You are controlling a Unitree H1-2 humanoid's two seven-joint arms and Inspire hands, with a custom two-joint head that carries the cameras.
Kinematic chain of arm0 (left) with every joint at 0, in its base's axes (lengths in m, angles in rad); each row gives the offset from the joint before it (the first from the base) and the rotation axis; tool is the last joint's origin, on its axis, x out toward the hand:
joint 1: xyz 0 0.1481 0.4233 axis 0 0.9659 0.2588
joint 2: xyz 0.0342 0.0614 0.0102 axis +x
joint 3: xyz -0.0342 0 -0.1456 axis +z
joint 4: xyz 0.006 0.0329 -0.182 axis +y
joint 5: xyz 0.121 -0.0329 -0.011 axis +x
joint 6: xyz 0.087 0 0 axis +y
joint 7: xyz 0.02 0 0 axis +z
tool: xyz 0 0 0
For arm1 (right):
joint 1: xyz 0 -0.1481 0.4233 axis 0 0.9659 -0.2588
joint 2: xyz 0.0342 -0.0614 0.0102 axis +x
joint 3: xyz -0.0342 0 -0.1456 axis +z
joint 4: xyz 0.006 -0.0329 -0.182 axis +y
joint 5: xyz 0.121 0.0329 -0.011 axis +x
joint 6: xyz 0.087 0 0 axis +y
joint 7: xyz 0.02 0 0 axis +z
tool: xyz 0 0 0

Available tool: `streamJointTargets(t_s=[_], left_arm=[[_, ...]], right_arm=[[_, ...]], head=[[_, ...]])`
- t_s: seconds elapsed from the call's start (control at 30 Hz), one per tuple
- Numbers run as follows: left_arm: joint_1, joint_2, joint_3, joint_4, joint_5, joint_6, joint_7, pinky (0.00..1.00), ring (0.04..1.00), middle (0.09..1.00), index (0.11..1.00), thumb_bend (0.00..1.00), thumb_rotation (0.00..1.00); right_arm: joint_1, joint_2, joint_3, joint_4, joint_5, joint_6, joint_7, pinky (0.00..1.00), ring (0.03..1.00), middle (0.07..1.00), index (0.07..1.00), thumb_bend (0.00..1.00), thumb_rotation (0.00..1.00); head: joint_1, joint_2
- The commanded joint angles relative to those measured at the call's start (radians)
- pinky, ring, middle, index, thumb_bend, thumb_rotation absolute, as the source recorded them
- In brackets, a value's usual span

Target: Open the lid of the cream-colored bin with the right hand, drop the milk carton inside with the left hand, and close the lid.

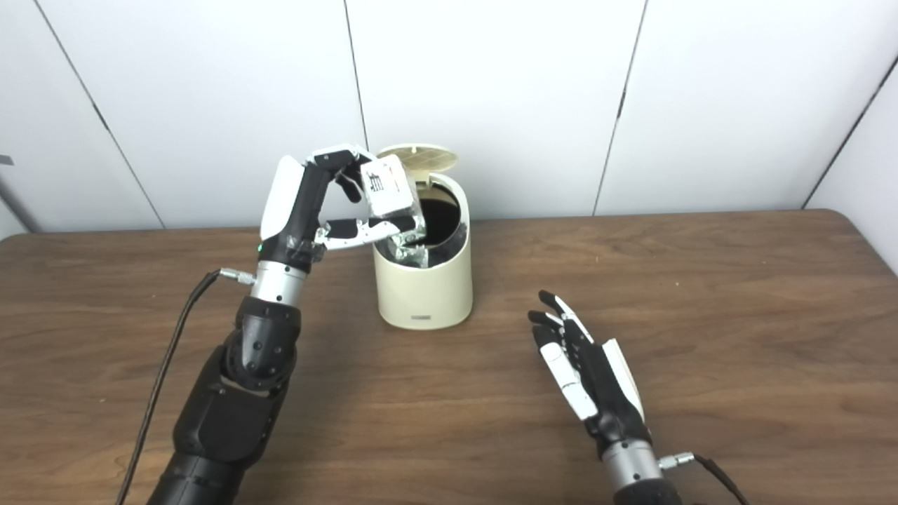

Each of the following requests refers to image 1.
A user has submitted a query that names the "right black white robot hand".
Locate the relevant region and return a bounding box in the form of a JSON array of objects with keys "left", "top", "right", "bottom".
[{"left": 528, "top": 290, "right": 653, "bottom": 457}]

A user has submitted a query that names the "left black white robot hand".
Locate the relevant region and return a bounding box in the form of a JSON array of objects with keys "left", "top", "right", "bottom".
[{"left": 260, "top": 144, "right": 427, "bottom": 274}]

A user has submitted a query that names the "white green milk carton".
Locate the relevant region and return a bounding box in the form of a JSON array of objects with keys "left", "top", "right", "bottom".
[{"left": 361, "top": 154, "right": 430, "bottom": 269}]

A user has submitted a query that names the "cream round bin lid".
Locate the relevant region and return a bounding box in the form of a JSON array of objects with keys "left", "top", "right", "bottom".
[{"left": 376, "top": 144, "right": 460, "bottom": 190}]

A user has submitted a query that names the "cream-colored desktop bin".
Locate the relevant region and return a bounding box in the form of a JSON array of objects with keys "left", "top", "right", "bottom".
[{"left": 373, "top": 172, "right": 474, "bottom": 330}]

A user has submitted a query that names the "black bin liner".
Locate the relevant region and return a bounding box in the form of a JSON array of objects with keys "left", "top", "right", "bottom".
[{"left": 420, "top": 196, "right": 469, "bottom": 269}]

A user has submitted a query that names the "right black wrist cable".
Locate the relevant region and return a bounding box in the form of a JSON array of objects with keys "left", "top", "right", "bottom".
[{"left": 658, "top": 452, "right": 749, "bottom": 505}]

